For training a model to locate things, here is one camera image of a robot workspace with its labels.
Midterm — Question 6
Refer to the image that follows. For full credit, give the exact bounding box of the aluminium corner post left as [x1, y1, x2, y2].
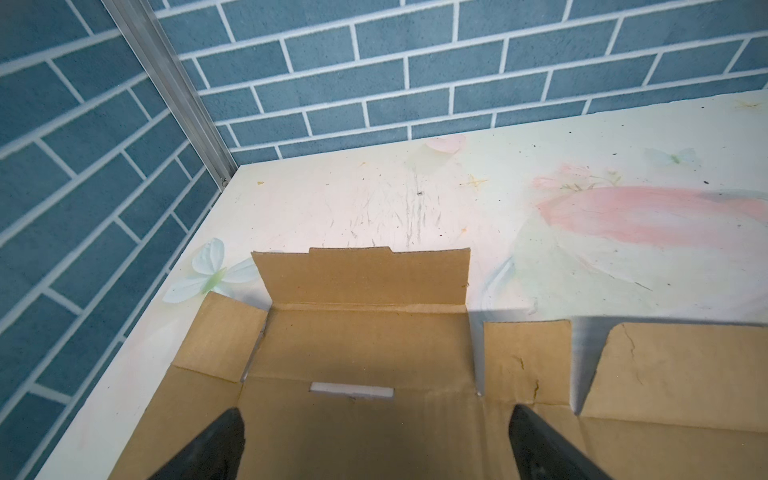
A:
[102, 0, 238, 190]

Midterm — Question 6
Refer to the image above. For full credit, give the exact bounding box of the flat unfolded cardboard box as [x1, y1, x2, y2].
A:
[111, 247, 767, 479]

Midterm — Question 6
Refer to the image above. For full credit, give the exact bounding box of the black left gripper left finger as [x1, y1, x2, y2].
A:
[150, 407, 245, 480]

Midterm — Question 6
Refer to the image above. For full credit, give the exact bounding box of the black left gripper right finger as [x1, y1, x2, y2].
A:
[508, 404, 611, 480]

